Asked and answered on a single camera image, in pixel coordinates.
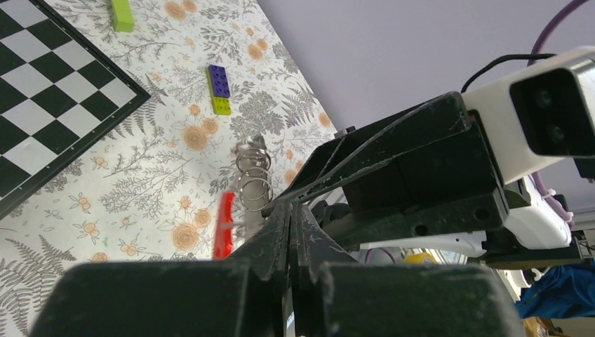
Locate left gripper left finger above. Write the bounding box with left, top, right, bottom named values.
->
left=31, top=204, right=290, bottom=336

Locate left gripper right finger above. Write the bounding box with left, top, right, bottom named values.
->
left=290, top=206, right=524, bottom=336

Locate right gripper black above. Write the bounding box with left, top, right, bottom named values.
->
left=262, top=91, right=509, bottom=246

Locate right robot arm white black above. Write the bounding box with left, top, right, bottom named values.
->
left=274, top=92, right=584, bottom=270

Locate purple and green block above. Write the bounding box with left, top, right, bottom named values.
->
left=206, top=65, right=232, bottom=115

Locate floral table mat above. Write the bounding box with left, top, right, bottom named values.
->
left=1, top=1, right=335, bottom=336

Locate black grey chessboard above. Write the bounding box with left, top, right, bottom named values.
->
left=1, top=0, right=149, bottom=216

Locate lime green block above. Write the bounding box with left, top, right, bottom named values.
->
left=110, top=0, right=135, bottom=32

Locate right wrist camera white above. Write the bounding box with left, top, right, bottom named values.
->
left=461, top=46, right=594, bottom=184

